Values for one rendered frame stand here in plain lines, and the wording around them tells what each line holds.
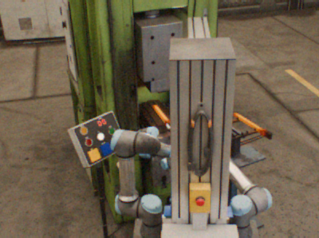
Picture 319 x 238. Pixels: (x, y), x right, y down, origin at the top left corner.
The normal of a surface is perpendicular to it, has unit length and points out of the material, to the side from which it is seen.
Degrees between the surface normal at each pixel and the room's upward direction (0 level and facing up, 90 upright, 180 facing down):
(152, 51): 90
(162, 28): 90
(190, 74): 90
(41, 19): 90
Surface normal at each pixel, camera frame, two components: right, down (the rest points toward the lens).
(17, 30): 0.18, 0.47
